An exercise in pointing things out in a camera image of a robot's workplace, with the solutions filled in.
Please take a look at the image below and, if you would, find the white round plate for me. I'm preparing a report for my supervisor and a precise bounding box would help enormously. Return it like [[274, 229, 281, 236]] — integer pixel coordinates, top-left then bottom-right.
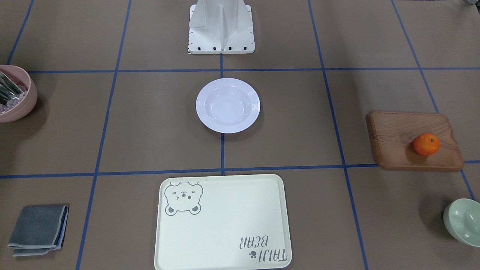
[[195, 78, 261, 134]]

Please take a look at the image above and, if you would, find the orange mandarin fruit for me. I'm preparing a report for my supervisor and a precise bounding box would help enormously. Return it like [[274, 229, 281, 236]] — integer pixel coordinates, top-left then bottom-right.
[[413, 133, 440, 156]]

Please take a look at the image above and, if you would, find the cream bear print tray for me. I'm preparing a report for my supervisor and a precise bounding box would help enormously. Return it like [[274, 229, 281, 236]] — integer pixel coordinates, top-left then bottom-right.
[[154, 173, 293, 270]]

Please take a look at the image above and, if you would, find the wooden cutting board tray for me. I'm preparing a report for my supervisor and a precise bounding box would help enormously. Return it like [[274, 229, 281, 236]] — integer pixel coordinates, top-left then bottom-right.
[[366, 111, 464, 171]]

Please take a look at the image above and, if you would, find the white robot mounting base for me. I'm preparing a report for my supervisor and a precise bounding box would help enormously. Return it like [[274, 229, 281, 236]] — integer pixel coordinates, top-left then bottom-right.
[[187, 0, 255, 54]]

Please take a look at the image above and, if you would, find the folded grey cloth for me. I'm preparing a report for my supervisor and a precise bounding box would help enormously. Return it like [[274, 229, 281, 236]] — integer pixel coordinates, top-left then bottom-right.
[[7, 205, 69, 257]]

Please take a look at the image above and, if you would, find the pink bowl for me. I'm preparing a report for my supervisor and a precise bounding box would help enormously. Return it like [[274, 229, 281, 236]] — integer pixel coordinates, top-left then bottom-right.
[[0, 65, 38, 123]]

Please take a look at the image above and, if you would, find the metal scoop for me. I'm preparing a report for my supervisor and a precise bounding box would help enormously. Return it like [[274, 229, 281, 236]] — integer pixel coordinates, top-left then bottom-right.
[[0, 72, 28, 108]]

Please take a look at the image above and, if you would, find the mint green bowl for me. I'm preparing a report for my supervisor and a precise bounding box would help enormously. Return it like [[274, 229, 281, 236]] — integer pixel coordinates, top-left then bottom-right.
[[443, 198, 480, 248]]

